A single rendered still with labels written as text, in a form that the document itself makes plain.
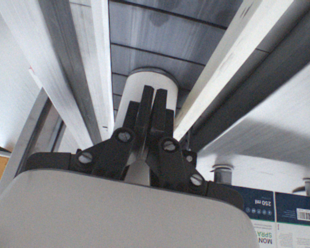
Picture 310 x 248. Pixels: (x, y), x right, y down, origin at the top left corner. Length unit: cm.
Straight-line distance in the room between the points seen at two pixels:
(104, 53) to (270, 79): 16
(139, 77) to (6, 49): 22
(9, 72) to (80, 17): 20
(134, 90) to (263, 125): 17
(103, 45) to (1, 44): 19
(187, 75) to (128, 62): 5
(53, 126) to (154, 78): 19
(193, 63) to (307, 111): 14
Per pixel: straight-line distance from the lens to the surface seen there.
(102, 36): 17
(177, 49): 16
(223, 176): 43
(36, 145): 31
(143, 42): 16
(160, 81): 17
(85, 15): 23
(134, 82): 18
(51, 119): 32
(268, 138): 31
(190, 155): 33
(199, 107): 16
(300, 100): 23
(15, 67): 38
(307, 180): 54
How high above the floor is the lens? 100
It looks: 25 degrees down
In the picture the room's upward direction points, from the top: 170 degrees counter-clockwise
